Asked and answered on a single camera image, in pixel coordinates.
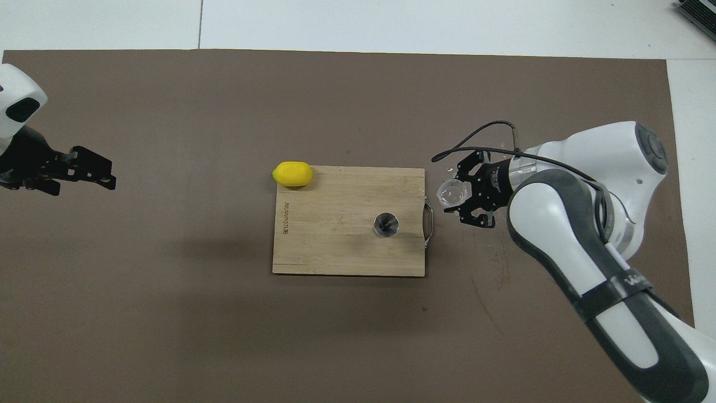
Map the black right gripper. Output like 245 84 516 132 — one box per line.
447 150 518 227

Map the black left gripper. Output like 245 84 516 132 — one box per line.
0 126 117 196

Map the small clear glass cup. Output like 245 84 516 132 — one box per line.
436 178 469 209

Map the steel double jigger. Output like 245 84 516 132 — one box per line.
373 212 400 238

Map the bamboo cutting board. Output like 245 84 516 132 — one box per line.
272 165 434 277

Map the brown table mat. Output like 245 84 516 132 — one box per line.
0 49 704 403

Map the yellow lemon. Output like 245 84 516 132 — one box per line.
272 161 314 188

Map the dark keyboard edge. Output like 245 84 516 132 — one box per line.
674 0 716 40

